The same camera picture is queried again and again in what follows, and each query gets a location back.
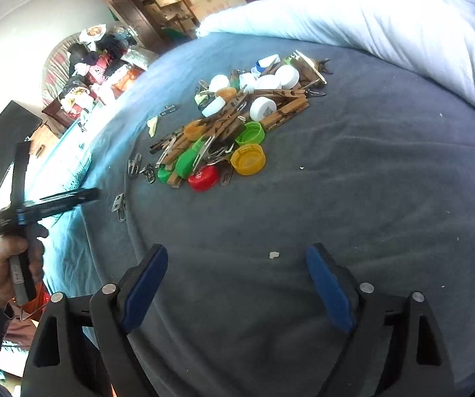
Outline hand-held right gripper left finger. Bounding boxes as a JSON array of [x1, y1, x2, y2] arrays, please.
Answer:
[[22, 244, 169, 397]]

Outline red bag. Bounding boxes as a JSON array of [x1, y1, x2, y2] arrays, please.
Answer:
[[34, 285, 52, 311]]

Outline yellow bottle cap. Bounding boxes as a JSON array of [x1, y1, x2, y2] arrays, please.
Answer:
[[230, 143, 267, 176]]

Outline grey fleece blanket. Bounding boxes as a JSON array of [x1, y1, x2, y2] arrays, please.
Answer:
[[82, 33, 475, 397]]

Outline pile of clothes and bags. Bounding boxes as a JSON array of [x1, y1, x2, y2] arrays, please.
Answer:
[[61, 25, 159, 110]]

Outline dark wooden wardrobe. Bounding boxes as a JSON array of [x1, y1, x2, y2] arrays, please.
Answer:
[[84, 0, 197, 56]]

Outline black television screen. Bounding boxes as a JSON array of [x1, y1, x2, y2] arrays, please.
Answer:
[[0, 100, 43, 207]]

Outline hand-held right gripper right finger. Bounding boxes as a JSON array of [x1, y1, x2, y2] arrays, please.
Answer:
[[306, 243, 459, 397]]

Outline group of white bottle caps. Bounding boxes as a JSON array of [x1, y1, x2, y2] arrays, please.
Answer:
[[201, 55, 300, 121]]

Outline open green bottle cap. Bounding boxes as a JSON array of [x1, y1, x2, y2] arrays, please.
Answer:
[[235, 121, 265, 146]]

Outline striped arched panel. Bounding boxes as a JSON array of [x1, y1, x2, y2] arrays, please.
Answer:
[[41, 35, 110, 108]]

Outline red bottle cap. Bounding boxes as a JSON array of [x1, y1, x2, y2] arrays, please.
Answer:
[[188, 166, 220, 192]]

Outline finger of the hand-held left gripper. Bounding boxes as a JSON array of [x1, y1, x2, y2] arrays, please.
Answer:
[[70, 187, 100, 209]]

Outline gold metal strip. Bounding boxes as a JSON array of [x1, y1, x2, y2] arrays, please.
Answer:
[[293, 50, 327, 87]]

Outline light blue comforter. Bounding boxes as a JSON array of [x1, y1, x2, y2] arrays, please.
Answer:
[[196, 0, 475, 129]]

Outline pile of wooden clothespins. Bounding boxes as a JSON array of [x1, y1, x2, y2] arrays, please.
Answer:
[[150, 60, 327, 189]]

